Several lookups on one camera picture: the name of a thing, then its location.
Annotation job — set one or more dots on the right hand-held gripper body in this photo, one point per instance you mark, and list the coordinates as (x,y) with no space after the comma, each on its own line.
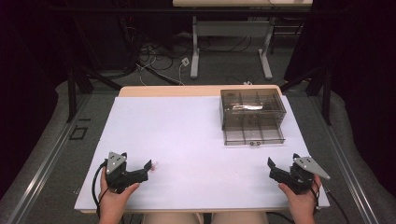
(295,180)

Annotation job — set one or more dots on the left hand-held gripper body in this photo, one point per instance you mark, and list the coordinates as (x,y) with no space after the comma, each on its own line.
(116,174)

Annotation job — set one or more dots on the small pink item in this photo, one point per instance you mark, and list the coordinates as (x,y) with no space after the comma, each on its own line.
(153,167)

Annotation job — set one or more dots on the person's right hand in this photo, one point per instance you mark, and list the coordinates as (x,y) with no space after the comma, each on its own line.
(302,203)

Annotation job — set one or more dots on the person's left hand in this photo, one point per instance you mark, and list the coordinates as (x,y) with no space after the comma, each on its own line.
(113,203)

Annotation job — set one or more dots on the white table mat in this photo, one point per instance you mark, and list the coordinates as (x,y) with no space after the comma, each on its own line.
(193,149)

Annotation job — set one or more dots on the smoky clear drawer cabinet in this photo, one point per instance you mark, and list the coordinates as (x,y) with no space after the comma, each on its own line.
(252,102)

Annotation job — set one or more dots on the black metal stand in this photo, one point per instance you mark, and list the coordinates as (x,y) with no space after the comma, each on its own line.
(314,87)
(79,84)

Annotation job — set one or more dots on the white power plug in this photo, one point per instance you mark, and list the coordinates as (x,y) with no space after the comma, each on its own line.
(185,61)

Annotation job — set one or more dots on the dark curtain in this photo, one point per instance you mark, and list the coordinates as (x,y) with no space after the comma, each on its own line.
(28,77)
(364,77)

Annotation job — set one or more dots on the white desk with grey legs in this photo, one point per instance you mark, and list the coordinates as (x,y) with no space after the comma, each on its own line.
(230,28)

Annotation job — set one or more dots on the metal floor rail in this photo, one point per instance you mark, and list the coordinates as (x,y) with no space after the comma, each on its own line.
(348,168)
(46,161)

